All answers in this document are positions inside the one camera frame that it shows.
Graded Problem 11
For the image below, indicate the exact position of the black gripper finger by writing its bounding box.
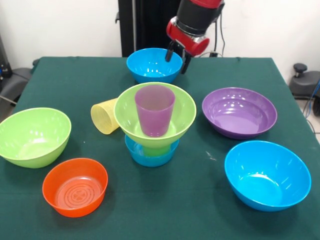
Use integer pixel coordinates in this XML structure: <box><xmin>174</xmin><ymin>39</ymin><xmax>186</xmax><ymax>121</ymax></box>
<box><xmin>180</xmin><ymin>50</ymin><xmax>192</xmax><ymax>75</ymax></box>
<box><xmin>165</xmin><ymin>41</ymin><xmax>177</xmax><ymax>62</ymax></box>

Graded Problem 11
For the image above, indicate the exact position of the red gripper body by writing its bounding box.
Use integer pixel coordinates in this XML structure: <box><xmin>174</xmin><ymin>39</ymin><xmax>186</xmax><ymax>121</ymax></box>
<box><xmin>166</xmin><ymin>16</ymin><xmax>210</xmax><ymax>58</ymax></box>

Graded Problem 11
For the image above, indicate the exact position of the purple plastic cup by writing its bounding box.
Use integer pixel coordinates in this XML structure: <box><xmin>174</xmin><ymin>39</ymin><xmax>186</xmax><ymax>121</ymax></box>
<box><xmin>134</xmin><ymin>84</ymin><xmax>176</xmax><ymax>138</ymax></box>

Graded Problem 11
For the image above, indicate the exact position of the purple plastic bowl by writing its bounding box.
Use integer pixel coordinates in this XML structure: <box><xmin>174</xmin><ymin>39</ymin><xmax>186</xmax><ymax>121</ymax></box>
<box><xmin>201</xmin><ymin>86</ymin><xmax>278</xmax><ymax>140</ymax></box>

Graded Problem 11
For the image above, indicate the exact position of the green plastic bowl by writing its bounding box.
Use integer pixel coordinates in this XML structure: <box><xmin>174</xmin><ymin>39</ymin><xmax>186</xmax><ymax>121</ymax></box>
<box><xmin>0</xmin><ymin>107</ymin><xmax>72</xmax><ymax>169</ymax></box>
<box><xmin>113</xmin><ymin>81</ymin><xmax>197</xmax><ymax>150</ymax></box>

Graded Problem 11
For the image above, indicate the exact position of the green plastic cup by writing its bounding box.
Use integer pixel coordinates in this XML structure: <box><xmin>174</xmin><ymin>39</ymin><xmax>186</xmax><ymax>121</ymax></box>
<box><xmin>142</xmin><ymin>145</ymin><xmax>171</xmax><ymax>158</ymax></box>

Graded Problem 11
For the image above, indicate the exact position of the yellow plastic cup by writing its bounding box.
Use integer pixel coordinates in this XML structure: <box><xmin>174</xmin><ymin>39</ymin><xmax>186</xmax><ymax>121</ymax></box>
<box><xmin>90</xmin><ymin>97</ymin><xmax>121</xmax><ymax>136</ymax></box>

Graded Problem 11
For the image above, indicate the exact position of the small blue plastic bowl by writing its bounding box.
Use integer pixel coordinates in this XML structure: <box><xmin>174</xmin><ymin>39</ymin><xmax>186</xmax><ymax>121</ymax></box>
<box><xmin>124</xmin><ymin>133</ymin><xmax>180</xmax><ymax>168</ymax></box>

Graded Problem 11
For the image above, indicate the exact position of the small orange plastic bowl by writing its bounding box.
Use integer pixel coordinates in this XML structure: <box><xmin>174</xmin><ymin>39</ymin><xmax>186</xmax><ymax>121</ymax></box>
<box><xmin>41</xmin><ymin>157</ymin><xmax>109</xmax><ymax>218</ymax></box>

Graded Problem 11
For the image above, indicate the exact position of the grey base with black knob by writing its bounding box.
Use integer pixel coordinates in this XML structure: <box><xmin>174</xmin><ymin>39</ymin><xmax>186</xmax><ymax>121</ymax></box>
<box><xmin>289</xmin><ymin>62</ymin><xmax>320</xmax><ymax>101</ymax></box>

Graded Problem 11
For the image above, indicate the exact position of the dark green tablecloth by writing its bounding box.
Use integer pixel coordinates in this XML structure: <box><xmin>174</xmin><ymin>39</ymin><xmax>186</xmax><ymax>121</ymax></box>
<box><xmin>0</xmin><ymin>56</ymin><xmax>320</xmax><ymax>240</ymax></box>

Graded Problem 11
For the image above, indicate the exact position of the grey wheeled base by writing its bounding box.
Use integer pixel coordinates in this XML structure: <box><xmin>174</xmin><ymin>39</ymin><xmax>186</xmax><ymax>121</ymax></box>
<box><xmin>0</xmin><ymin>67</ymin><xmax>32</xmax><ymax>106</ymax></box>

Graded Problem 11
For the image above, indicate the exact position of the black equipment casing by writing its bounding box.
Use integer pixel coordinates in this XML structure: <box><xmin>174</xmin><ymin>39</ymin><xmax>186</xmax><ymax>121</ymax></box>
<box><xmin>0</xmin><ymin>33</ymin><xmax>13</xmax><ymax>93</ymax></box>

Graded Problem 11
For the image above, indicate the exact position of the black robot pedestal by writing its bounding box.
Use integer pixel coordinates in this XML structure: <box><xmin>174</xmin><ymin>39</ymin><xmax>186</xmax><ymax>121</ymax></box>
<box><xmin>115</xmin><ymin>0</ymin><xmax>202</xmax><ymax>59</ymax></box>

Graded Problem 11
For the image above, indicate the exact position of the black wall cable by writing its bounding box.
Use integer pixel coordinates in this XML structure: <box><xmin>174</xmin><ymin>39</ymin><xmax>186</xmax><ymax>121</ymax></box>
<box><xmin>214</xmin><ymin>13</ymin><xmax>228</xmax><ymax>57</ymax></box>

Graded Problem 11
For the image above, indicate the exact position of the blue cable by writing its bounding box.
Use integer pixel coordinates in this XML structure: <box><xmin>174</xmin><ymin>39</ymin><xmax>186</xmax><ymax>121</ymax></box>
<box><xmin>303</xmin><ymin>79</ymin><xmax>320</xmax><ymax>118</ymax></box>

